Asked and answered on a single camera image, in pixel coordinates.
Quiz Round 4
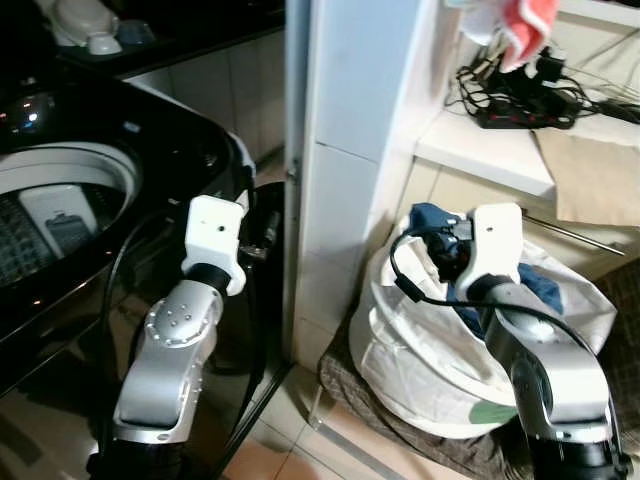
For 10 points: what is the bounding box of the black top-load washing machine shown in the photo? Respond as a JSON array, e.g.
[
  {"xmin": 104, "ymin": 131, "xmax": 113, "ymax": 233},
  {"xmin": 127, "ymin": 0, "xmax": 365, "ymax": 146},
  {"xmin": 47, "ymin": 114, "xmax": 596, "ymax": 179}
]
[{"xmin": 0, "ymin": 75, "xmax": 288, "ymax": 480}]

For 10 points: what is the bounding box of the blue garment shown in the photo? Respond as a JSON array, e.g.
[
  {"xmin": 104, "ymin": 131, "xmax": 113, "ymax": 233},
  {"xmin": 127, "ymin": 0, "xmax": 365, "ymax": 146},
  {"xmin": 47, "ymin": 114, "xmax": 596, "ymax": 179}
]
[{"xmin": 407, "ymin": 202, "xmax": 567, "ymax": 336}]

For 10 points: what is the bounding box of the white counter cabinet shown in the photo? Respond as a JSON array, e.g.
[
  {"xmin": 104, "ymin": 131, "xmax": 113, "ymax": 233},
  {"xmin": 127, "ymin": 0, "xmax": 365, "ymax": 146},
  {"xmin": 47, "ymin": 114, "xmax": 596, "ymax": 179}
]
[{"xmin": 405, "ymin": 0, "xmax": 640, "ymax": 286}]

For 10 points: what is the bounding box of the white fabric laundry bag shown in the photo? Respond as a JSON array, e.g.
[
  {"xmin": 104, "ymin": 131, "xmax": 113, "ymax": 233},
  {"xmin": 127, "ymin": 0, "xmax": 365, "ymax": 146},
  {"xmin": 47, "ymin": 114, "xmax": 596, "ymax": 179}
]
[{"xmin": 349, "ymin": 205, "xmax": 620, "ymax": 440}]

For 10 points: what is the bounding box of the black power strip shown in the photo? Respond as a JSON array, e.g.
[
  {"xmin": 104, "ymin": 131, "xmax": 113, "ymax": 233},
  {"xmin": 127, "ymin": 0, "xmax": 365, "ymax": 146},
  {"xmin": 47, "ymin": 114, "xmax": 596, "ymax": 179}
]
[{"xmin": 474, "ymin": 98, "xmax": 579, "ymax": 132}]

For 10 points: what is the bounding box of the brown paper sheet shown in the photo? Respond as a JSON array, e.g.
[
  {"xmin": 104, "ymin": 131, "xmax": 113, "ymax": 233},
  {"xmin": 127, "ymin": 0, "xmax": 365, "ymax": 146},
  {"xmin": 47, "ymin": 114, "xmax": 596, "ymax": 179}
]
[{"xmin": 534, "ymin": 124, "xmax": 640, "ymax": 230}]

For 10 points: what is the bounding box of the black plug adapter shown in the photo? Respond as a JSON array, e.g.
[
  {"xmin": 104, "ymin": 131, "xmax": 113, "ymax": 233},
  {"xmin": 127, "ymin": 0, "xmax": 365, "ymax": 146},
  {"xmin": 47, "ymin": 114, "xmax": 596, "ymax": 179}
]
[{"xmin": 534, "ymin": 50, "xmax": 567, "ymax": 89}]

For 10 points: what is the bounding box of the black power brick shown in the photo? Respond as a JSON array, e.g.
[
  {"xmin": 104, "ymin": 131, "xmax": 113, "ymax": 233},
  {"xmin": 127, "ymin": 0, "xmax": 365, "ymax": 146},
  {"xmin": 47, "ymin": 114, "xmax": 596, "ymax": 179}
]
[{"xmin": 598, "ymin": 96, "xmax": 640, "ymax": 123}]

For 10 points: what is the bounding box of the white cloth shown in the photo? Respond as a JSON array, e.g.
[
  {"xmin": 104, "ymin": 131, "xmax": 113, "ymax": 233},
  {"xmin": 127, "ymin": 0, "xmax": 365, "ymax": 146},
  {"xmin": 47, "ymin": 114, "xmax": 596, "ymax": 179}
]
[{"xmin": 444, "ymin": 0, "xmax": 521, "ymax": 49}]

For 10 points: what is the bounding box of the pink towel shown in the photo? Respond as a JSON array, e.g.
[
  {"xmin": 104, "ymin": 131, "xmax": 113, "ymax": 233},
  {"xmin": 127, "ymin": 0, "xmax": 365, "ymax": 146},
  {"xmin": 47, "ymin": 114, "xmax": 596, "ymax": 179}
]
[{"xmin": 494, "ymin": 0, "xmax": 562, "ymax": 74}]

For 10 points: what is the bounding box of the white rounded appliance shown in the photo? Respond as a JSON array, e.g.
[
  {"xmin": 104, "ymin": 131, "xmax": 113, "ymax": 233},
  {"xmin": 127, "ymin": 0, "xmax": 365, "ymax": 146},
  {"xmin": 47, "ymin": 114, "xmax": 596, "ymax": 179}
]
[{"xmin": 44, "ymin": 0, "xmax": 127, "ymax": 57}]

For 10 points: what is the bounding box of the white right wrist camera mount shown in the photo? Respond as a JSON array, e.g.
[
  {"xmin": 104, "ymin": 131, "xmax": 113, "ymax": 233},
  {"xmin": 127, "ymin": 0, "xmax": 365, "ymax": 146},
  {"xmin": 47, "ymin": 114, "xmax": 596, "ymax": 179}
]
[{"xmin": 461, "ymin": 203, "xmax": 525, "ymax": 301}]

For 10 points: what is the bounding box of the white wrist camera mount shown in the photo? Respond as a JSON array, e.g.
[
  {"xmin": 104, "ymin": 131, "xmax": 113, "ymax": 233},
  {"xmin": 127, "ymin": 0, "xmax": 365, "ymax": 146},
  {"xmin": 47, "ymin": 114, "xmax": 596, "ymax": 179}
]
[
  {"xmin": 461, "ymin": 203, "xmax": 525, "ymax": 301},
  {"xmin": 183, "ymin": 196, "xmax": 249, "ymax": 298}
]

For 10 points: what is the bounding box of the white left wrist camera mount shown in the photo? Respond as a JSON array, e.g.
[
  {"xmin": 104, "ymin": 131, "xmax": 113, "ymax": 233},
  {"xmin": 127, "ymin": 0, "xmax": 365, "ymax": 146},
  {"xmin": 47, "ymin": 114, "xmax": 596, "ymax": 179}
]
[{"xmin": 183, "ymin": 196, "xmax": 249, "ymax": 298}]

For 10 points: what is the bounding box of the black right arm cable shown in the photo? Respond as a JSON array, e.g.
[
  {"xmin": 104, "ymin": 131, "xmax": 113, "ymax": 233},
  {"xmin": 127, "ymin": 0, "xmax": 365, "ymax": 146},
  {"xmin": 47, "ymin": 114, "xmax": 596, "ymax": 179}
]
[{"xmin": 389, "ymin": 231, "xmax": 626, "ymax": 471}]

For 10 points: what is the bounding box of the metal drawer handle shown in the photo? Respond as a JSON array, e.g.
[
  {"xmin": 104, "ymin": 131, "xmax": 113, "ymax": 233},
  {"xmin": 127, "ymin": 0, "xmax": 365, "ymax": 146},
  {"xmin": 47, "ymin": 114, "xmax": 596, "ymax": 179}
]
[{"xmin": 519, "ymin": 212, "xmax": 607, "ymax": 257}]

